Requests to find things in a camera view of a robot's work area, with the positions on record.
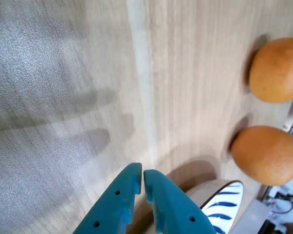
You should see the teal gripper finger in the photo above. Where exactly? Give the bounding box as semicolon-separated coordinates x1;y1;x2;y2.
143;169;217;234
72;162;143;234

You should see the large orange fruit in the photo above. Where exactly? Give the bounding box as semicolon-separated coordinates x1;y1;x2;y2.
230;125;293;186

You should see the small orange fruit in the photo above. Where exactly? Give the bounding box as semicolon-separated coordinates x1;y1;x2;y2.
249;38;293;103

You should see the white plate with blue strokes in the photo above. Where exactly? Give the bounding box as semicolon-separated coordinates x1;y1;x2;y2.
126;179;245;234

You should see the white flat panel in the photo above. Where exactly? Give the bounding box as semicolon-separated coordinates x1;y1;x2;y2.
230;198;274;234

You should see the tangle of wires and electronics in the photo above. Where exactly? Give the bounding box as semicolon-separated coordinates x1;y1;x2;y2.
258;170;293;234

